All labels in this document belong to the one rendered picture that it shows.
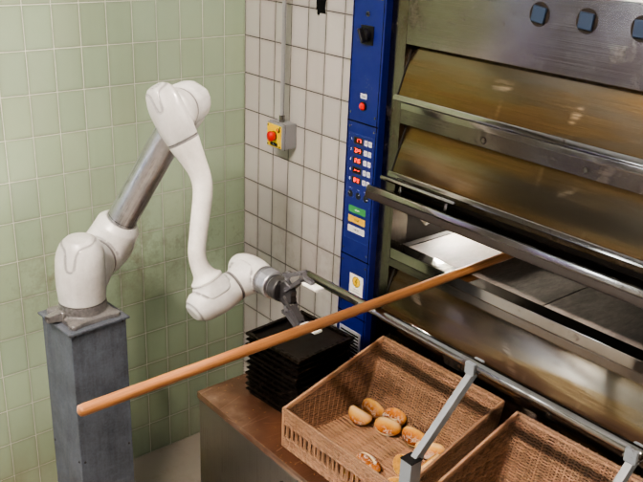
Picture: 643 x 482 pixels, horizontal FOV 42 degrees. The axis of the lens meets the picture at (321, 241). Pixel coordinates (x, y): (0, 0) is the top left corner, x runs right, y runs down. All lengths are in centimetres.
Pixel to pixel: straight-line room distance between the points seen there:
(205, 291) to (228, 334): 131
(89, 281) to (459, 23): 141
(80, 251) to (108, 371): 44
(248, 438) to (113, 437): 47
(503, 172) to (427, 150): 31
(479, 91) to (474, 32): 17
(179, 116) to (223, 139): 98
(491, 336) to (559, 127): 74
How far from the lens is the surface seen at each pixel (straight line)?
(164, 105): 253
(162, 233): 346
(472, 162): 265
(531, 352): 267
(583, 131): 236
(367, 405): 304
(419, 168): 277
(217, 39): 340
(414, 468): 227
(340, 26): 301
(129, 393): 207
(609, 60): 232
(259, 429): 300
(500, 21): 252
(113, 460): 311
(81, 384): 289
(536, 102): 246
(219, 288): 256
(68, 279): 277
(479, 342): 277
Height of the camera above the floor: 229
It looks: 22 degrees down
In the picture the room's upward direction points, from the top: 2 degrees clockwise
